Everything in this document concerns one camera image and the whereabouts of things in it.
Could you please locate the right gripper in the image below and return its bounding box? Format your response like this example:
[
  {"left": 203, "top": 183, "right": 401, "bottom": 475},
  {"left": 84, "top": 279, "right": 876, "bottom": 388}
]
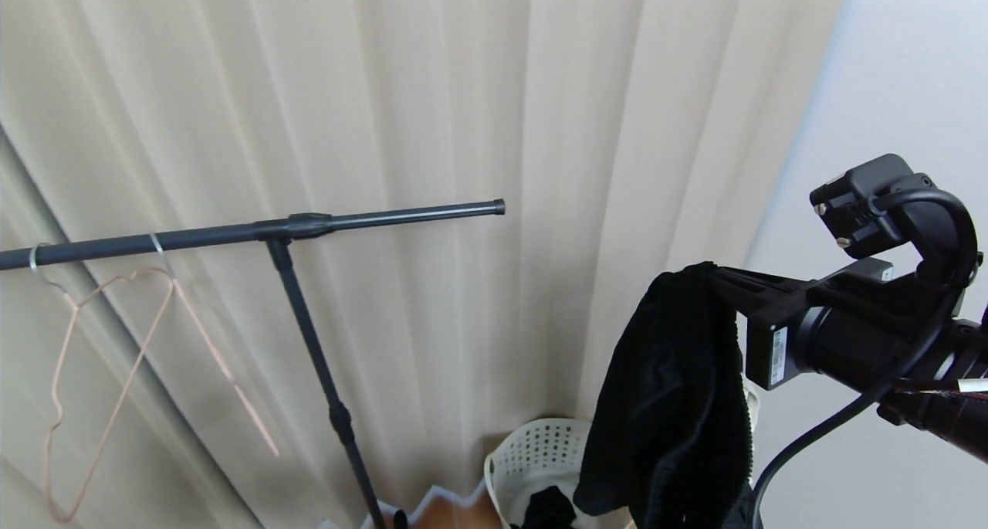
[{"left": 745, "top": 278, "right": 958, "bottom": 391}]

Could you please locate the black knit garment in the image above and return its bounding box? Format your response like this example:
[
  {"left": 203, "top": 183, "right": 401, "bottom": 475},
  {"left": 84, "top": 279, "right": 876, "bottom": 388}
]
[{"left": 573, "top": 262, "right": 753, "bottom": 529}]

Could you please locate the pink clothes hanger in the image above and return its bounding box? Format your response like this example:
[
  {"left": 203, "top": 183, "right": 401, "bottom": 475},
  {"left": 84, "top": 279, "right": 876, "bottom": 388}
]
[
  {"left": 149, "top": 234, "right": 280, "bottom": 457},
  {"left": 29, "top": 243, "right": 177, "bottom": 524}
]

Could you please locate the white laundry basket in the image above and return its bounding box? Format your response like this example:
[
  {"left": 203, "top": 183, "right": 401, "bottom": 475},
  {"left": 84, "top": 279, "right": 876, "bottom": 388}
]
[{"left": 485, "top": 382, "right": 761, "bottom": 529}]

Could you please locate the black clothes rack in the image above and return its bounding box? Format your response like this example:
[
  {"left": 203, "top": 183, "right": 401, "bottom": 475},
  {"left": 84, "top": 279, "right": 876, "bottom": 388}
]
[{"left": 0, "top": 199, "right": 506, "bottom": 529}]

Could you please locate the black smooth garment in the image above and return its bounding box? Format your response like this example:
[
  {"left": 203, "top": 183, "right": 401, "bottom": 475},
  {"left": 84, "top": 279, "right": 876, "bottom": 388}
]
[{"left": 521, "top": 484, "right": 578, "bottom": 529}]

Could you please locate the black cable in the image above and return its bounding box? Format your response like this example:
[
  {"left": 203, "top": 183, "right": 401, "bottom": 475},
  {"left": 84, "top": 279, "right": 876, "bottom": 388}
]
[{"left": 750, "top": 188, "right": 981, "bottom": 529}]

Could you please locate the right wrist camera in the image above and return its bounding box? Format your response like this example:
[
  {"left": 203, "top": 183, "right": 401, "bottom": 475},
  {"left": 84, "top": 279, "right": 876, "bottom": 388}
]
[{"left": 809, "top": 154, "right": 966, "bottom": 287}]

